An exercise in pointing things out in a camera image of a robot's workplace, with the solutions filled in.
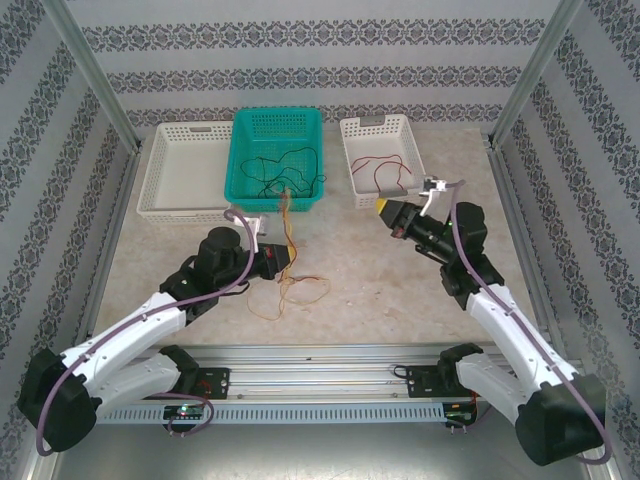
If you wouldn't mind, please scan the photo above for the bundle of coloured wires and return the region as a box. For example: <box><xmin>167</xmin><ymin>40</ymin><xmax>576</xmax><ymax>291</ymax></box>
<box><xmin>280</xmin><ymin>192</ymin><xmax>302</xmax><ymax>284</ymax></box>

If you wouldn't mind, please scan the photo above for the slotted grey cable duct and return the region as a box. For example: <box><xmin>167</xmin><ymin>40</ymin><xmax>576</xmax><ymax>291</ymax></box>
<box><xmin>67</xmin><ymin>402</ymin><xmax>447</xmax><ymax>426</ymax></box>

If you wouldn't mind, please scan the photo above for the aluminium frame post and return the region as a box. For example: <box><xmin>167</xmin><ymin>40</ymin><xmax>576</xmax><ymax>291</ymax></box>
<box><xmin>42</xmin><ymin>0</ymin><xmax>146</xmax><ymax>154</ymax></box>
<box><xmin>488</xmin><ymin>0</ymin><xmax>585</xmax><ymax>149</ymax></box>

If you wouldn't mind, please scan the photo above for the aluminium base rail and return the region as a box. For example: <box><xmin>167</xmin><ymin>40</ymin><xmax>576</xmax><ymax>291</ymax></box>
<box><xmin>47</xmin><ymin>343</ymin><xmax>589</xmax><ymax>404</ymax></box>

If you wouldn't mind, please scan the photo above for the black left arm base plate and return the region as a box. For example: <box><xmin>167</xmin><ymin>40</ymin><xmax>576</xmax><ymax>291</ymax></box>
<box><xmin>139</xmin><ymin>366</ymin><xmax>232</xmax><ymax>401</ymax></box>

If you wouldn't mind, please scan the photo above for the grey metal sheet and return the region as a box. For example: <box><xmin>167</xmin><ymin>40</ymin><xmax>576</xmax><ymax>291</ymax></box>
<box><xmin>27</xmin><ymin>399</ymin><xmax>619</xmax><ymax>480</ymax></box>

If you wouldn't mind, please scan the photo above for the teal plastic basket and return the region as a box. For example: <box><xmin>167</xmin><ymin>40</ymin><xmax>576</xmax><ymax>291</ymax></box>
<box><xmin>224</xmin><ymin>108</ymin><xmax>327</xmax><ymax>216</ymax></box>

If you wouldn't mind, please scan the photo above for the thin orange cable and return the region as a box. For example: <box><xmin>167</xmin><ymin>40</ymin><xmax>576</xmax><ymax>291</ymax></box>
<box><xmin>247</xmin><ymin>272</ymin><xmax>333</xmax><ymax>324</ymax></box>

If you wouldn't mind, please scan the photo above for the small white plastic basket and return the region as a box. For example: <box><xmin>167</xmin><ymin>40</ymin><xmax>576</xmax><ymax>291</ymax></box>
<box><xmin>339</xmin><ymin>113</ymin><xmax>434</xmax><ymax>210</ymax></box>

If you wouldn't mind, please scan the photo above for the thin red cable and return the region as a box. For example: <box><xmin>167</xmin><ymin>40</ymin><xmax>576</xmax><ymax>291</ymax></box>
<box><xmin>349</xmin><ymin>153</ymin><xmax>415</xmax><ymax>176</ymax></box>
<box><xmin>373</xmin><ymin>160</ymin><xmax>407</xmax><ymax>189</ymax></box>

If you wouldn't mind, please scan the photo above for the aluminium side rail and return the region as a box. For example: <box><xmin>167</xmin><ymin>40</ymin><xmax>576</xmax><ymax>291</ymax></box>
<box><xmin>67</xmin><ymin>149</ymin><xmax>142</xmax><ymax>366</ymax></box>
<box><xmin>487</xmin><ymin>144</ymin><xmax>571</xmax><ymax>361</ymax></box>

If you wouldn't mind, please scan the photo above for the thin black cable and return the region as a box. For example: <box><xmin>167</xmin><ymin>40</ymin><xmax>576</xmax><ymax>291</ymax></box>
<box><xmin>258</xmin><ymin>169</ymin><xmax>328</xmax><ymax>199</ymax></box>
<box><xmin>238</xmin><ymin>156</ymin><xmax>282</xmax><ymax>182</ymax></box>
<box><xmin>277</xmin><ymin>143</ymin><xmax>321</xmax><ymax>195</ymax></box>

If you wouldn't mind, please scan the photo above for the large white plastic basket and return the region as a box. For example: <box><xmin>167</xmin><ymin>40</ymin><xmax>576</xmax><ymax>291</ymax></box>
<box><xmin>137</xmin><ymin>121</ymin><xmax>236</xmax><ymax>225</ymax></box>

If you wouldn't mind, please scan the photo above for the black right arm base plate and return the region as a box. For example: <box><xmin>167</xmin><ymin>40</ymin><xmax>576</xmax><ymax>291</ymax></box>
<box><xmin>403</xmin><ymin>363</ymin><xmax>497</xmax><ymax>400</ymax></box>

